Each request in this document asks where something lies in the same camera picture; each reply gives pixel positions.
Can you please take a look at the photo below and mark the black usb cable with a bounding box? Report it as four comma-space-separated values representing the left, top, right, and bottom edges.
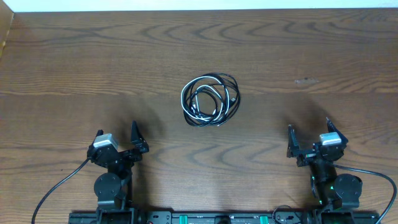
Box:
183, 72, 241, 128
182, 74, 240, 127

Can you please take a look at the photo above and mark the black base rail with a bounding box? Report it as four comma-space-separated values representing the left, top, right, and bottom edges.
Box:
68, 208, 379, 224

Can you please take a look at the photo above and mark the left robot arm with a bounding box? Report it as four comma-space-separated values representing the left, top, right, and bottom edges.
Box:
87, 121, 149, 211

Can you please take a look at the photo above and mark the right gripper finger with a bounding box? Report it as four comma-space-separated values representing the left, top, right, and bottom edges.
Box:
326, 118, 348, 144
287, 124, 300, 157

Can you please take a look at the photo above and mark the right camera black cable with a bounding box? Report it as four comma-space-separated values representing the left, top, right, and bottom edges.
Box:
334, 164, 398, 224

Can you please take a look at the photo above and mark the camera black cable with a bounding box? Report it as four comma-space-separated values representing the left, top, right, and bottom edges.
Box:
334, 164, 398, 224
30, 157, 91, 224

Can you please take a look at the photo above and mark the white usb cable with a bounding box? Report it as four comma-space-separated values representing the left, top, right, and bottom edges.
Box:
180, 75, 231, 123

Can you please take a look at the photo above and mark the left camera black cable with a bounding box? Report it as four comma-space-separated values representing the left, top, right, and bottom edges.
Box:
30, 157, 91, 224

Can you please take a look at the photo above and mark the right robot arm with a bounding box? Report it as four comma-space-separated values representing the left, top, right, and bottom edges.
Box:
287, 119, 363, 211

